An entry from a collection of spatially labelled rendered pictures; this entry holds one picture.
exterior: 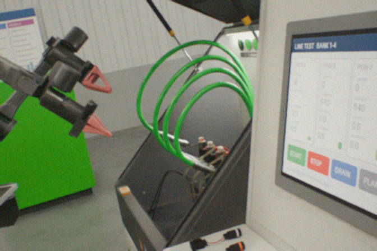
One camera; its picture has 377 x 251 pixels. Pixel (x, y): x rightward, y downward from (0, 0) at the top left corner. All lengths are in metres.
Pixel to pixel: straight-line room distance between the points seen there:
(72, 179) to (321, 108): 4.09
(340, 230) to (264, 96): 0.37
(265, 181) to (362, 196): 0.33
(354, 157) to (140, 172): 1.09
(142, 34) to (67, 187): 3.91
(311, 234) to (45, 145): 3.96
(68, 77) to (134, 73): 6.76
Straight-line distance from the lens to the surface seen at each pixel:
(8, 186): 1.78
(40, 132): 4.68
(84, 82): 1.38
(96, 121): 1.24
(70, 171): 4.79
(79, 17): 7.90
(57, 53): 1.43
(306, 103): 0.92
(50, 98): 1.25
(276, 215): 1.04
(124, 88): 7.97
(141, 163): 1.75
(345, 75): 0.82
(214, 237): 1.13
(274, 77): 1.04
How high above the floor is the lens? 1.47
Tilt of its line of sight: 11 degrees down
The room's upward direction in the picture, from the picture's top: 10 degrees counter-clockwise
